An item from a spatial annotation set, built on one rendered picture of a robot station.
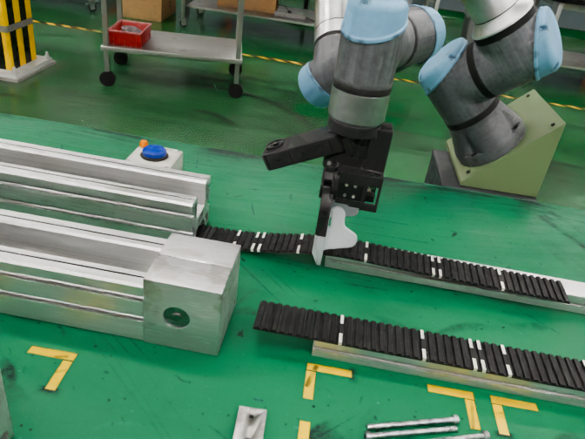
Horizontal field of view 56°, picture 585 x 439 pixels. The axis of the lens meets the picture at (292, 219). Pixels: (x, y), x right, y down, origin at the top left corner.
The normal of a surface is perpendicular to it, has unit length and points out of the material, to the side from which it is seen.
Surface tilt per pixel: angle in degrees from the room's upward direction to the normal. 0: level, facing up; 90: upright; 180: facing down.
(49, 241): 90
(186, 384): 0
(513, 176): 90
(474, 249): 0
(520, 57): 98
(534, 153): 90
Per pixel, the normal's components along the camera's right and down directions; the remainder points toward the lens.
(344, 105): -0.59, 0.36
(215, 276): 0.12, -0.85
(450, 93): -0.42, 0.65
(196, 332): -0.13, 0.50
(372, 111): 0.36, 0.52
